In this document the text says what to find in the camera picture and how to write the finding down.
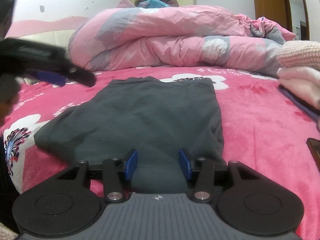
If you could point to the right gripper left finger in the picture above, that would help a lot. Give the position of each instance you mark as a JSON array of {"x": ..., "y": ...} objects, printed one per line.
[{"x": 117, "y": 175}]

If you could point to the pink checked folded cloth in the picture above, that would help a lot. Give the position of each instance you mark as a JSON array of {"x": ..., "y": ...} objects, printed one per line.
[{"x": 300, "y": 54}]

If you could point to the blue bag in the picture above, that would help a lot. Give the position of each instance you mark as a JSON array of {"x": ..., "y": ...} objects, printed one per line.
[{"x": 153, "y": 4}]

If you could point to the person's left hand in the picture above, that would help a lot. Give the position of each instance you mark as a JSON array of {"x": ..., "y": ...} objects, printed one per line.
[{"x": 5, "y": 110}]

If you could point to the wooden door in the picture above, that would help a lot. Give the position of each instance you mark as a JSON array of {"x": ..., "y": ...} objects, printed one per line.
[{"x": 290, "y": 14}]

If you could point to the pink grey quilt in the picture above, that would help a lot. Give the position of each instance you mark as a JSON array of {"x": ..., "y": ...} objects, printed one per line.
[{"x": 191, "y": 36}]

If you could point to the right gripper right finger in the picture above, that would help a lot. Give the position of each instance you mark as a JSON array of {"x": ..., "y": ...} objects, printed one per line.
[{"x": 199, "y": 174}]

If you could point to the dark purple folded cloth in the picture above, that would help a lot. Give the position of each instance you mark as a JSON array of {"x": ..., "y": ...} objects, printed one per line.
[{"x": 308, "y": 109}]

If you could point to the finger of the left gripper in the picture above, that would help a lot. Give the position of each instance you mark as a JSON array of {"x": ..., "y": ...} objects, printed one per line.
[
  {"x": 48, "y": 77},
  {"x": 79, "y": 75}
]

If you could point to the dark grey garment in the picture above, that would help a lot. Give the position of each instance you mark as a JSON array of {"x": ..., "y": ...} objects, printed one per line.
[{"x": 155, "y": 118}]

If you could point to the pink white headboard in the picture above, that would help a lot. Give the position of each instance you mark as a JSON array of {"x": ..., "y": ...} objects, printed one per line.
[{"x": 55, "y": 33}]

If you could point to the pink floral bed sheet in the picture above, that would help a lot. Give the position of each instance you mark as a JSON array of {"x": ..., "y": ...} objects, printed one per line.
[{"x": 261, "y": 127}]

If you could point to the light pink folded cloth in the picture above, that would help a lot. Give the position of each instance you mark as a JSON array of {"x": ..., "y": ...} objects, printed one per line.
[{"x": 303, "y": 82}]

